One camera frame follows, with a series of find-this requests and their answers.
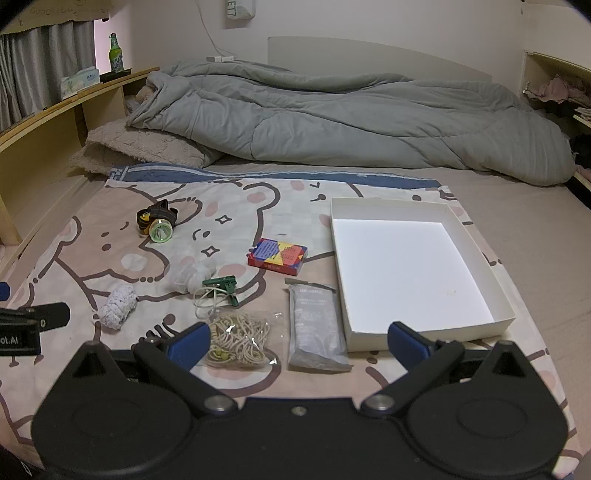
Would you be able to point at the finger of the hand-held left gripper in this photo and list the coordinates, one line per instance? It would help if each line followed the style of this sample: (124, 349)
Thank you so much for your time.
(46, 314)
(3, 292)

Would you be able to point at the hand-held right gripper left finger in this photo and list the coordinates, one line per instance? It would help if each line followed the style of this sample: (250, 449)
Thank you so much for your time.
(189, 345)

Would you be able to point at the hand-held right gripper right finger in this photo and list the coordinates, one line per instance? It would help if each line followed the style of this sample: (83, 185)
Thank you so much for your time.
(407, 344)

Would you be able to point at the clear bag of rubber bands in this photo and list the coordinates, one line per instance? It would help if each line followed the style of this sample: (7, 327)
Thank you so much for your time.
(240, 339)

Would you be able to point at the green plastic clip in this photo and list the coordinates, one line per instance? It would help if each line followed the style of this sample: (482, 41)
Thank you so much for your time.
(221, 283)

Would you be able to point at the clear plastic bag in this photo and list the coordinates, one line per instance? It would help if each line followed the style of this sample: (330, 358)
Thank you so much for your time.
(117, 307)

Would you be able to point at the white cardboard box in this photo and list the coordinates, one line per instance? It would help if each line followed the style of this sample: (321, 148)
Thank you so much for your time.
(406, 267)

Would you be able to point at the grey foil pouch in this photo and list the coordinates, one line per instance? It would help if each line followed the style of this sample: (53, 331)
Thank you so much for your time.
(316, 327)

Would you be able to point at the small colourful patterned box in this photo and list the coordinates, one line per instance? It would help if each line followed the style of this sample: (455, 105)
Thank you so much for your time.
(277, 256)

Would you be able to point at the crumpled white plastic bag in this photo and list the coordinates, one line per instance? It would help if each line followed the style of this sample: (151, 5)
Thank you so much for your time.
(189, 274)

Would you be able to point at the cartoon bear printed blanket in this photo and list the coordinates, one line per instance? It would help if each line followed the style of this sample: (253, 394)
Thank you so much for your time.
(115, 258)

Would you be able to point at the wooden bedside shelf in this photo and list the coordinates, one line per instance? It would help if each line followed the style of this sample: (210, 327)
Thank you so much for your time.
(46, 134)

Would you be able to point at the beige fuzzy pillow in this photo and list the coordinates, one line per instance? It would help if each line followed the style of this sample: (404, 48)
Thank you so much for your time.
(129, 147)

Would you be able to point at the tissue box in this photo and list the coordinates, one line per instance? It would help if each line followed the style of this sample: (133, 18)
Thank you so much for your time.
(81, 82)

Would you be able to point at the grey curtain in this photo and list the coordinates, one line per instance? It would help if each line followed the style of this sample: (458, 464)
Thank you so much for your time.
(41, 64)

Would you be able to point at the grey quilted duvet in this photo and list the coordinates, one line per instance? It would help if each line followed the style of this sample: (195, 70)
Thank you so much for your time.
(323, 115)

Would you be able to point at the green glass bottle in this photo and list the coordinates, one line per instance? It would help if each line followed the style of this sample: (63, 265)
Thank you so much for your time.
(115, 57)

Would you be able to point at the brown cardboard sheet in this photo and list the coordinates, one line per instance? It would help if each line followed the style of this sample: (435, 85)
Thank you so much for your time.
(55, 11)

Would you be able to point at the white power strip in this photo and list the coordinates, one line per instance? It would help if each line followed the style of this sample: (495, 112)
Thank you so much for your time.
(221, 58)

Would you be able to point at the stack of papers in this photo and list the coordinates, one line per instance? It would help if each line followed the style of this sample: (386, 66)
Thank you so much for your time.
(582, 114)

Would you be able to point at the wooden open shelf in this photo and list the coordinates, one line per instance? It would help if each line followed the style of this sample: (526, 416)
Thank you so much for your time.
(531, 78)

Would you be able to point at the pink clothes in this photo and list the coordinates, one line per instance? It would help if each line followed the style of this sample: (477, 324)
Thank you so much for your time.
(554, 90)

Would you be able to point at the white hanging bag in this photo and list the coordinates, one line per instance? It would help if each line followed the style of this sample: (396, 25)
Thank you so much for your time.
(238, 14)

